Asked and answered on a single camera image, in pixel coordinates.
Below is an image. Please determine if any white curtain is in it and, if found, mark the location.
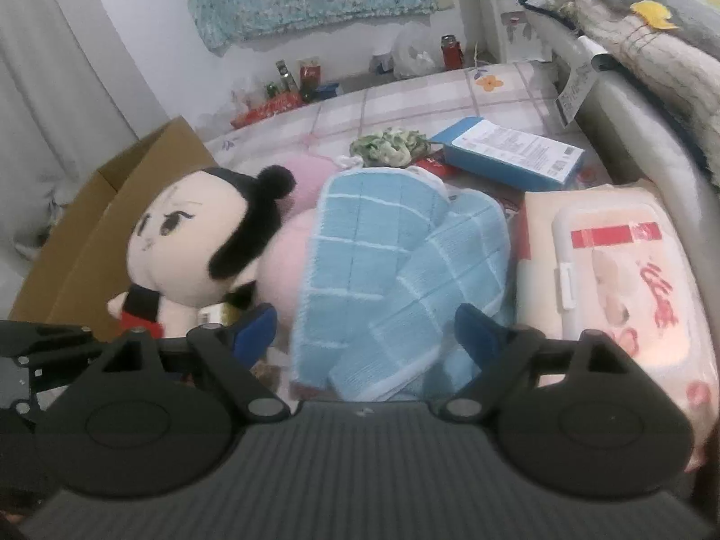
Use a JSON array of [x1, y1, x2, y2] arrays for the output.
[[0, 0, 164, 260]]

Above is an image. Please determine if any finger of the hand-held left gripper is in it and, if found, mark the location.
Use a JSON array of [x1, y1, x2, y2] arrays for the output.
[[0, 319, 108, 423]]

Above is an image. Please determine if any small red packet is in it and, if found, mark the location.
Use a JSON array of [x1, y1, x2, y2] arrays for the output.
[[413, 157, 451, 180]]

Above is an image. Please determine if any red snack bag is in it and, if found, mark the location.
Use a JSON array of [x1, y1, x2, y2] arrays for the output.
[[230, 93, 305, 129]]

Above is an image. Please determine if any pink checked bedsheet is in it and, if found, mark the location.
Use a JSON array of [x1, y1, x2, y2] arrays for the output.
[[199, 61, 670, 316]]

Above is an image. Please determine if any blue checked towel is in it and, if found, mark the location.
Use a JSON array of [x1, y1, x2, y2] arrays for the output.
[[289, 167, 514, 403]]

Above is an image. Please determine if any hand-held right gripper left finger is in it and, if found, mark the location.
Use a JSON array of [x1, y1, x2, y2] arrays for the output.
[[98, 302, 290, 420]]

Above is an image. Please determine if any brown cardboard box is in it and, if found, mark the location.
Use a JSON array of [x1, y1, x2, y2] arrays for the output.
[[8, 116, 226, 344]]

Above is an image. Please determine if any white nightstand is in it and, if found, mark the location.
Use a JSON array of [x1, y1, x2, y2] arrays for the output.
[[478, 0, 555, 65]]

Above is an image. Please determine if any cream pink wet wipes pack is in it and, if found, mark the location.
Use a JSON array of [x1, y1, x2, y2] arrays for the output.
[[514, 183, 720, 470]]

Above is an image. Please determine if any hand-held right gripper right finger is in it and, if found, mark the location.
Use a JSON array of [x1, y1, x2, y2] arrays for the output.
[[439, 302, 626, 420]]

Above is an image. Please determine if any yellow patch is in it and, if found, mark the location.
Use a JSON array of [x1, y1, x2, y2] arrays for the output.
[[630, 0, 681, 32]]

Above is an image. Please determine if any white paper tag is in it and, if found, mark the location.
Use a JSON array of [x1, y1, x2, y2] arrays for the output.
[[554, 36, 597, 125]]

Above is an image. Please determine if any black-haired plush doll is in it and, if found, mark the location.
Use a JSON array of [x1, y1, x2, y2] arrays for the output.
[[107, 164, 297, 338]]

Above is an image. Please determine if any clear plastic bag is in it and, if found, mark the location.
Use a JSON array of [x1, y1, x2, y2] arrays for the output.
[[392, 25, 442, 81]]

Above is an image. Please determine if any red bottle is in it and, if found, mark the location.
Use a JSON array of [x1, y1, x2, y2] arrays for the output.
[[440, 34, 465, 71]]

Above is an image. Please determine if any cream folded quilt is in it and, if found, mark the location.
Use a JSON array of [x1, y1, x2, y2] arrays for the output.
[[543, 0, 720, 170]]

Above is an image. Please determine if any pink plush toy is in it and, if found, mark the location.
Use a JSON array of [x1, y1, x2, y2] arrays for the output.
[[256, 154, 361, 321]]

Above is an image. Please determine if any green white scrunchie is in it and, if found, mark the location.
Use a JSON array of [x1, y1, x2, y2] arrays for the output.
[[350, 128, 433, 168]]

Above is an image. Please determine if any small red carton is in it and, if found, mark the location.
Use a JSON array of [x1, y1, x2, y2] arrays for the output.
[[298, 58, 323, 90]]

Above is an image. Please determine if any blue flat carton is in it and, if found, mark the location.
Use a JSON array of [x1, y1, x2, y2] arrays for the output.
[[430, 116, 586, 192]]

